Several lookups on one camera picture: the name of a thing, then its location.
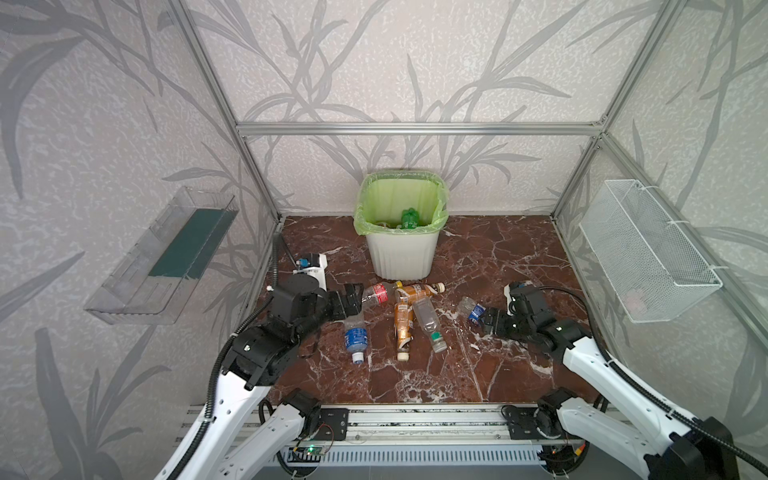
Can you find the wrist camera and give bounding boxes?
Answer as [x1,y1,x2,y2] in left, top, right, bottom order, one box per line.
[503,281,532,315]
[293,253,328,290]

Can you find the aluminium frame profiles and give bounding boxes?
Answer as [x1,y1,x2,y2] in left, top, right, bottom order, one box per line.
[167,0,768,343]

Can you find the green circuit board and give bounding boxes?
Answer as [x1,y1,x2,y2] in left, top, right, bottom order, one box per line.
[286,443,333,464]

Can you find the white plastic trash bin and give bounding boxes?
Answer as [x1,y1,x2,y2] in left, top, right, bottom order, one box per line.
[366,232,439,281]

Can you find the clear bottle blue label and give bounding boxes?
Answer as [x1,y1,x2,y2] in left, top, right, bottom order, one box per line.
[344,313,369,365]

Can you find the clear bottle green label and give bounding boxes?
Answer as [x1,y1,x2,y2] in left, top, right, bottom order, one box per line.
[412,297,447,353]

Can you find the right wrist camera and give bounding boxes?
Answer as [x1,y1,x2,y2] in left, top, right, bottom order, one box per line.
[503,281,532,315]

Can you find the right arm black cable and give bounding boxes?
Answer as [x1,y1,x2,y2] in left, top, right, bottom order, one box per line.
[536,285,768,475]

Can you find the clear acrylic wall shelf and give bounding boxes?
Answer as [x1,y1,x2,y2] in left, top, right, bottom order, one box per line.
[84,187,239,325]

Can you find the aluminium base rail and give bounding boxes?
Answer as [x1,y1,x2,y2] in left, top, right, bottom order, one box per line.
[173,403,601,468]

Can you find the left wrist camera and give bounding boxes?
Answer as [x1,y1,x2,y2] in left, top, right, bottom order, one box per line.
[293,253,328,290]

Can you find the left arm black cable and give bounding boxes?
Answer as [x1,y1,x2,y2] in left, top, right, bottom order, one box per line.
[164,230,301,480]

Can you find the orange tea bottle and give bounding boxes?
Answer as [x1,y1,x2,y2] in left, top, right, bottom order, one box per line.
[396,282,446,304]

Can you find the green soda bottle yellow cap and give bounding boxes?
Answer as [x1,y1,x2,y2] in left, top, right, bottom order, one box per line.
[400,208,420,230]

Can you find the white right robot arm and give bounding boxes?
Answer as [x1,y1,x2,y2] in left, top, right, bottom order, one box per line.
[478,283,740,479]

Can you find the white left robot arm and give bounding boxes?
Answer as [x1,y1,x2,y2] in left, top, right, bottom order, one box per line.
[157,273,364,479]

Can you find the blue label water bottle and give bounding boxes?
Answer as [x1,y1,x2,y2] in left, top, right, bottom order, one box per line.
[457,297,485,327]

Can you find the clear bottle pink label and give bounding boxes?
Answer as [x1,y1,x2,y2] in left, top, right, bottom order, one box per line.
[361,281,402,310]

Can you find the green bin liner bag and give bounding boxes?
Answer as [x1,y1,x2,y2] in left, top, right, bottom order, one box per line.
[353,170,449,236]

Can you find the brown coffee bottle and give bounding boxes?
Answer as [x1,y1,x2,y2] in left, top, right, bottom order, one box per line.
[394,301,413,362]

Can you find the white wire mesh basket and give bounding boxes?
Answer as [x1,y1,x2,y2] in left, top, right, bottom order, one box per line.
[580,179,723,324]

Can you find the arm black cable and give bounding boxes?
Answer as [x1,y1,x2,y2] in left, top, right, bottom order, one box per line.
[536,285,768,475]
[164,230,301,480]

